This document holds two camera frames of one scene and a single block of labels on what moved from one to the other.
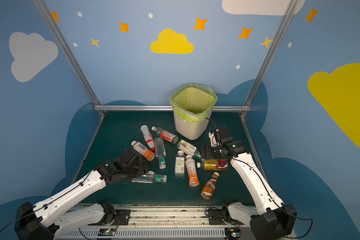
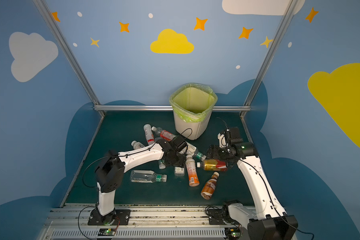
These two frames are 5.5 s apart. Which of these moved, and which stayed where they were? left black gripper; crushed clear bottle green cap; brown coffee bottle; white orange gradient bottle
Moved: left black gripper
Stayed: crushed clear bottle green cap; white orange gradient bottle; brown coffee bottle
